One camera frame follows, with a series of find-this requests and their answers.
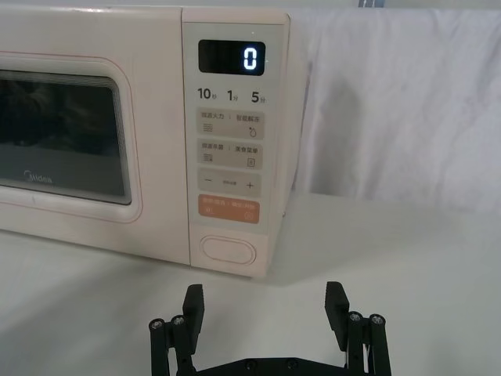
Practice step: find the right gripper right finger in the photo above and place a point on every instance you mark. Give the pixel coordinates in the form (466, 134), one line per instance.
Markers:
(336, 313)

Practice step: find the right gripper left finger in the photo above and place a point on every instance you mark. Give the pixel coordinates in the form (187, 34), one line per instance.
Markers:
(193, 309)

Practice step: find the white table cloth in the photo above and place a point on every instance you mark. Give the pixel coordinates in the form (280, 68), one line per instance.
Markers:
(78, 313)

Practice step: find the cream microwave oven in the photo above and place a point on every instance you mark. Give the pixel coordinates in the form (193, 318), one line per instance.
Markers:
(148, 137)

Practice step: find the white curtain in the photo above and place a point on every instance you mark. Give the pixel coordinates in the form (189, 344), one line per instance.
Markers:
(411, 117)

